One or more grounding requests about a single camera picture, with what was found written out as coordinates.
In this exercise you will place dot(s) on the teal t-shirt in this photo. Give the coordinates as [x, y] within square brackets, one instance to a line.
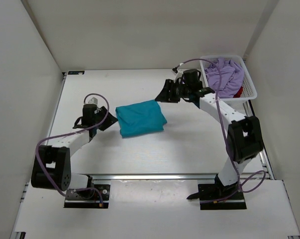
[140, 119]

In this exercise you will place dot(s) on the black label sticker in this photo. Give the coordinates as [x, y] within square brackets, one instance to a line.
[76, 72]

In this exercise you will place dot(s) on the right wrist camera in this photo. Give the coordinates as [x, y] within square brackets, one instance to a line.
[176, 70]

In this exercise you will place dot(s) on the lavender t-shirt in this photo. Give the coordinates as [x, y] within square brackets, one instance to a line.
[226, 76]

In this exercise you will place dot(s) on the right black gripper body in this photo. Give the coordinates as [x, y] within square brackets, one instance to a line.
[178, 92]

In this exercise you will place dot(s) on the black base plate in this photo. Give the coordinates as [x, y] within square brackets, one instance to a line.
[212, 200]
[88, 199]

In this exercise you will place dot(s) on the white plastic basket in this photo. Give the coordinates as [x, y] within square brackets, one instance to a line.
[249, 90]

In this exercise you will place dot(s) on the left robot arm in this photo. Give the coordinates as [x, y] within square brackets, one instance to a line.
[52, 164]

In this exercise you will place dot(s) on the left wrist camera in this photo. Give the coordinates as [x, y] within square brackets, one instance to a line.
[93, 100]

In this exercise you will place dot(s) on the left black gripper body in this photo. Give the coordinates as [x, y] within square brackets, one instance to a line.
[108, 122]

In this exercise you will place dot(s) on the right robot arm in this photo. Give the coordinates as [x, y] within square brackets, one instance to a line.
[242, 134]

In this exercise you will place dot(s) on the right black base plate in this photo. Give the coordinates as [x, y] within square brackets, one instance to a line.
[212, 200]

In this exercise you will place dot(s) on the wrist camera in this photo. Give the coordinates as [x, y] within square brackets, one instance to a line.
[176, 70]
[93, 100]

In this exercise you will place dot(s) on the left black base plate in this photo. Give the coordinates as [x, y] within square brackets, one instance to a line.
[88, 199]

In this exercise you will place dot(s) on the red garment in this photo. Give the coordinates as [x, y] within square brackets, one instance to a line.
[239, 93]

